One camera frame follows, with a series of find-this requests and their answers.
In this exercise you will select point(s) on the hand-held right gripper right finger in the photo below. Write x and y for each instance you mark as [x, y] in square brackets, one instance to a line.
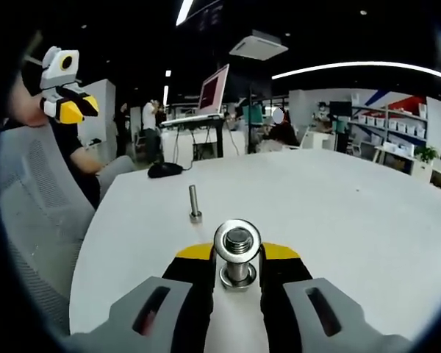
[283, 279]

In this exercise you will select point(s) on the grey mesh office chair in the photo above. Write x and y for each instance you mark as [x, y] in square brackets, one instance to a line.
[33, 191]

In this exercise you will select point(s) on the computer monitor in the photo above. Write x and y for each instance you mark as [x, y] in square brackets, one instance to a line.
[213, 90]

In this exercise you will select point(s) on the small threaded steel stud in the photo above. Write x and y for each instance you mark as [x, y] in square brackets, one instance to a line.
[193, 198]

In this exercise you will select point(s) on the black wall screen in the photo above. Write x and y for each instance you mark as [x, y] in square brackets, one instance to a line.
[340, 108]

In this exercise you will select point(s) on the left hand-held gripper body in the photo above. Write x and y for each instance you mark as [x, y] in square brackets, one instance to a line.
[57, 75]

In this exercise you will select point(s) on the row of white storage bins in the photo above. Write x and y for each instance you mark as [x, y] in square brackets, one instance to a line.
[393, 125]

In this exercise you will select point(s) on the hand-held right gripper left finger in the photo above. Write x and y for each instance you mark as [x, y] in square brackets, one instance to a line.
[189, 279]

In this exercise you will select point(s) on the small potted plant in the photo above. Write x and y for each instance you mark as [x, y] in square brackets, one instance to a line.
[426, 152]

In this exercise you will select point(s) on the metal shelf rack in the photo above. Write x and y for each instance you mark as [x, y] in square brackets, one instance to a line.
[389, 128]

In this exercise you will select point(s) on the black computer mouse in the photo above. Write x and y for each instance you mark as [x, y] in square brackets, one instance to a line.
[164, 171]

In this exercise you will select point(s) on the white low cabinet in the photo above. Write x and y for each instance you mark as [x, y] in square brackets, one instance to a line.
[422, 171]

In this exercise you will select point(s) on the long ceiling light strip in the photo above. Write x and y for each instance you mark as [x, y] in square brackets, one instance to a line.
[185, 11]
[353, 66]

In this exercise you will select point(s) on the large steel washer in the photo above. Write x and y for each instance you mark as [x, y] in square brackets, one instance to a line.
[220, 239]
[224, 276]

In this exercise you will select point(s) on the hanging dark ceiling screen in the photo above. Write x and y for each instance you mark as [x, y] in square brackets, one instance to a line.
[206, 14]

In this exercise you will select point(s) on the ceiling air conditioner unit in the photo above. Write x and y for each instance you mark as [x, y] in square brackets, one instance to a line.
[259, 46]

